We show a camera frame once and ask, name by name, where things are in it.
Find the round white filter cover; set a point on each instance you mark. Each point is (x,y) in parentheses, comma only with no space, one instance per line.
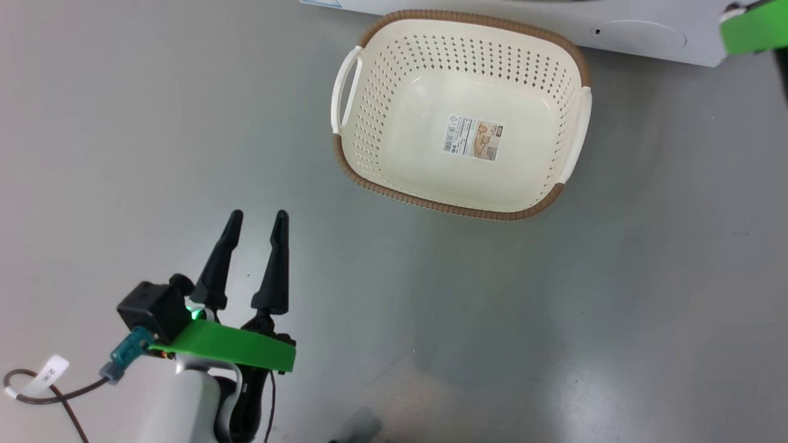
(640,34)

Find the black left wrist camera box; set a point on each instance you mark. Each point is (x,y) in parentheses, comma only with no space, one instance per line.
(154,307)

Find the white front-load washing machine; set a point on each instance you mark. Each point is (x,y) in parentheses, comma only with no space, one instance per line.
(554,24)

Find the cream laundry basket brown rim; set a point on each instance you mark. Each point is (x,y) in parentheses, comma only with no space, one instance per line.
(431,160)

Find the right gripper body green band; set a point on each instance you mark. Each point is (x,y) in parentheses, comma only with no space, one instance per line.
(757,27)

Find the blue energy label sticker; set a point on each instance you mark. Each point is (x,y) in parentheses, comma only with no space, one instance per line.
(320,2)

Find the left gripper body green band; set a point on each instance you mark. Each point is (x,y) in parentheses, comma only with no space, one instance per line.
(234,347)

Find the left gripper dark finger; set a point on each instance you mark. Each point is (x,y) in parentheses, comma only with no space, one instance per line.
(217,271)
(275,271)

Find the basket product label sticker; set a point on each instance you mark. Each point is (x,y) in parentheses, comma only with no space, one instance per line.
(473,138)

